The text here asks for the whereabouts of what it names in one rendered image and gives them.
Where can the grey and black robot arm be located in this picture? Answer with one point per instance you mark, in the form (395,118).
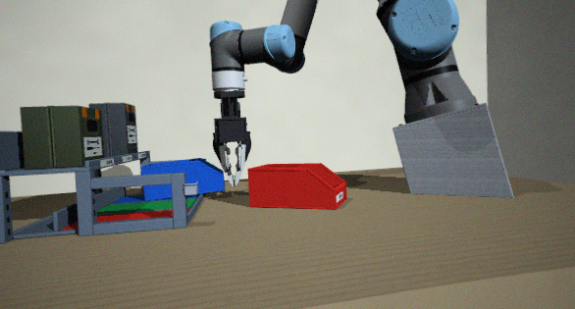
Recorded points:
(421,32)

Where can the red plastic bin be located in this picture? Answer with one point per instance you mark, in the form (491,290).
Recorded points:
(295,186)

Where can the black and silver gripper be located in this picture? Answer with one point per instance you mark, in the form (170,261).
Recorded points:
(231,129)

